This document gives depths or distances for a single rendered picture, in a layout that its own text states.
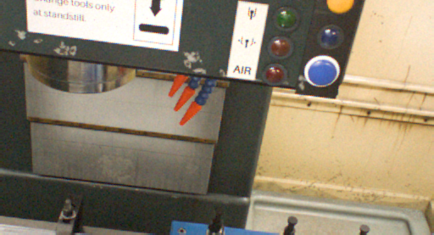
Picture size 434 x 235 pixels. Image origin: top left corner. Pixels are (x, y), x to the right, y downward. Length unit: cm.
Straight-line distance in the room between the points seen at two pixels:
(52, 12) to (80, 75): 19
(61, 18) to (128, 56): 8
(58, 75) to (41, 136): 73
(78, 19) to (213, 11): 14
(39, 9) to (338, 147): 148
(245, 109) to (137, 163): 31
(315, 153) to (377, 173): 23
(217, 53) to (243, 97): 82
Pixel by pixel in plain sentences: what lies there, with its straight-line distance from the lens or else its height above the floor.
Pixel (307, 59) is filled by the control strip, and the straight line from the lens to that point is 63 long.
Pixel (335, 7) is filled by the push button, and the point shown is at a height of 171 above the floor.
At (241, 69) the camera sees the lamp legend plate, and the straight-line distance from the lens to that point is 63.
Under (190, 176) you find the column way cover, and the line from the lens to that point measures 155.
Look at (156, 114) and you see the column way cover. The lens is 144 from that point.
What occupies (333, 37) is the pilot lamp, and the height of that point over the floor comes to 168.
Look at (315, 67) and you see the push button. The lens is 63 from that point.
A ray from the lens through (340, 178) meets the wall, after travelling 207.
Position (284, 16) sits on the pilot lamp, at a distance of 60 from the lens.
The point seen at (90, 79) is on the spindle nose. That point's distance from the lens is 82.
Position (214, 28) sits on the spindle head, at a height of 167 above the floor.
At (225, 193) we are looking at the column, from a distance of 162.
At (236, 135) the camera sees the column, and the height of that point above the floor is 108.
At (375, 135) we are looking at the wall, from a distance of 198.
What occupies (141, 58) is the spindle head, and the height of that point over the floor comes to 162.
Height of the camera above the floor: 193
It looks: 33 degrees down
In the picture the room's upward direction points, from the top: 9 degrees clockwise
